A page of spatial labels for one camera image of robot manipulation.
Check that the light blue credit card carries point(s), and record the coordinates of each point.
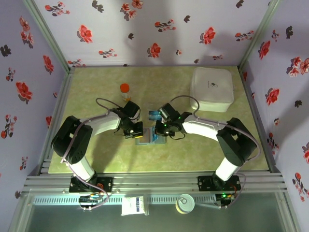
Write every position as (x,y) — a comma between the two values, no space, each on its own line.
(155,139)

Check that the dark blue credit card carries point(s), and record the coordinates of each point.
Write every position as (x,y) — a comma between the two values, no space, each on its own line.
(153,115)

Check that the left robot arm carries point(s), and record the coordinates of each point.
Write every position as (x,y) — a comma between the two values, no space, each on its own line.
(72,142)

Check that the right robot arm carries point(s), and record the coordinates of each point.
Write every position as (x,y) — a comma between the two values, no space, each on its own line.
(236,142)

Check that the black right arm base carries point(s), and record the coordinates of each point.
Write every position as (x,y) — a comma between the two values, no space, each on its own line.
(205,183)

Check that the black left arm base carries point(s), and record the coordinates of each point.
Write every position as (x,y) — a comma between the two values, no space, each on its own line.
(106,184)

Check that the orange capped bottle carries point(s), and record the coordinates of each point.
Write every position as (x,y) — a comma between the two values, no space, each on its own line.
(125,90)

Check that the white plastic container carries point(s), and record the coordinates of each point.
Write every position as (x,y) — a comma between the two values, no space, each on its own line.
(211,89)

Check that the tin can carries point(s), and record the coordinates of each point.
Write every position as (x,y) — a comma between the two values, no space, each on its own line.
(185,204)

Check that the white paper packet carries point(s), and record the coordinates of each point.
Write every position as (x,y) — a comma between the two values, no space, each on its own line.
(131,206)

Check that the aluminium front rail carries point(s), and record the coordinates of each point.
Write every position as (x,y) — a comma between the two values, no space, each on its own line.
(154,181)

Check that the aluminium side rail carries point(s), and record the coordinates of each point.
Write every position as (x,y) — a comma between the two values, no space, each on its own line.
(256,113)
(60,101)

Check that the aluminium frame post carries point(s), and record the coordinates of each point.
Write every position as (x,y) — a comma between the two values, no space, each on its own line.
(260,31)
(46,31)

